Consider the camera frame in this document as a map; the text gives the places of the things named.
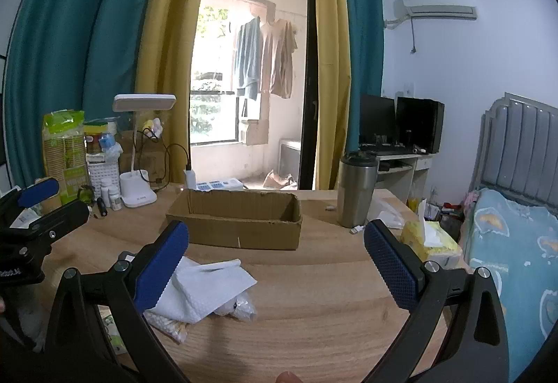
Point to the black door frame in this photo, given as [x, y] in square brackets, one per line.
[307, 82]

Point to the yellow tissue pack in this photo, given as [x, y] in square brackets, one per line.
[418, 241]

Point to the crumpled clear plastic bag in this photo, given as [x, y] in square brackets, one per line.
[114, 151]

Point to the steel tumbler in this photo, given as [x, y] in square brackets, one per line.
[355, 191]

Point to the black flashlight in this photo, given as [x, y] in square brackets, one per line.
[102, 207]

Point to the red label can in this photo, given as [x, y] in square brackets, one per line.
[93, 144]

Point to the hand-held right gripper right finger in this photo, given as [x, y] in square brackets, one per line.
[392, 269]

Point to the brown cardboard carton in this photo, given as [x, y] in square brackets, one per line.
[126, 147]

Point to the white wall socket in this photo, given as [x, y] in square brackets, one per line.
[408, 89]

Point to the white pill bottle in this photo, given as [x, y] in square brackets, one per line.
[106, 190]
[116, 199]

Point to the white power strip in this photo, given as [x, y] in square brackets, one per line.
[220, 184]

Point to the white air conditioner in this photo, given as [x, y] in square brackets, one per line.
[436, 10]

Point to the white usb plug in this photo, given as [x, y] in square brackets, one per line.
[356, 229]

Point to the white computer desk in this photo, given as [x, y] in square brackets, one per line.
[401, 174]

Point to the crumpled brown cardboard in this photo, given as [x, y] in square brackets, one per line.
[279, 180]

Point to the teal curtain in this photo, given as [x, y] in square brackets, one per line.
[65, 39]
[366, 39]

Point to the white plastic basket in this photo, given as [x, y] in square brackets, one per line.
[102, 169]

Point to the hanging beige shirt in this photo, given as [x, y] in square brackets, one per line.
[279, 60]

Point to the hanging blue grey shirt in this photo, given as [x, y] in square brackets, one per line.
[247, 60]

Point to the cardboard box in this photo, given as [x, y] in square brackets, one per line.
[244, 232]

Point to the plastic bag of cotton swabs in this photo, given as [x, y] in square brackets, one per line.
[174, 328]

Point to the blue printed blanket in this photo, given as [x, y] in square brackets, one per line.
[505, 243]

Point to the small blue packet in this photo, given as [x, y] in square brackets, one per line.
[107, 142]

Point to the white cloth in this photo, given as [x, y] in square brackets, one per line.
[205, 283]

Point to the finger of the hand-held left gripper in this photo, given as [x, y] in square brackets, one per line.
[39, 192]
[56, 219]

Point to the white desk lamp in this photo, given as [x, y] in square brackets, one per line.
[139, 193]

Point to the yellow green sponge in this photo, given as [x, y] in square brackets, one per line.
[98, 126]

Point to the black monitor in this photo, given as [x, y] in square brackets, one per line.
[418, 124]
[377, 119]

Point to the green snack packet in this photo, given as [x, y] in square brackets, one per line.
[65, 147]

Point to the clear plastic wrapper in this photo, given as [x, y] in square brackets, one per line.
[392, 213]

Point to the green printed packet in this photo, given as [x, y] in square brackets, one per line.
[114, 341]

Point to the yellow curtain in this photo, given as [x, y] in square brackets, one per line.
[170, 39]
[331, 60]

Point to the white charger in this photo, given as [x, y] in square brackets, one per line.
[189, 179]

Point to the person's right hand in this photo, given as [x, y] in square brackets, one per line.
[288, 377]

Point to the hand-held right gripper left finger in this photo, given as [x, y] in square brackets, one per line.
[161, 265]

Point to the grey padded headboard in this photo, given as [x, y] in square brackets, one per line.
[518, 147]

